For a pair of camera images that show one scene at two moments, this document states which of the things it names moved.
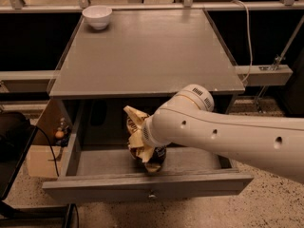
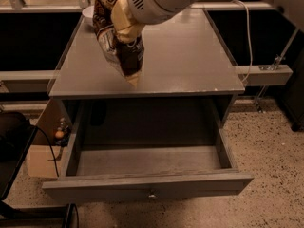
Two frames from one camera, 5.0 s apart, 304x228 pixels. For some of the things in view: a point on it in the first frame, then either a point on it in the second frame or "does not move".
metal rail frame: [275, 73] does not move
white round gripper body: [146, 133] to [156, 4]
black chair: [17, 133] does not move
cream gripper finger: [136, 139] to [126, 28]
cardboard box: [44, 157] does not move
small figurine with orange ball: [61, 134] does not move
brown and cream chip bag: [152, 156] to [126, 57]
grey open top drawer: [106, 173] does not move
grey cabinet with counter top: [143, 59] does not move
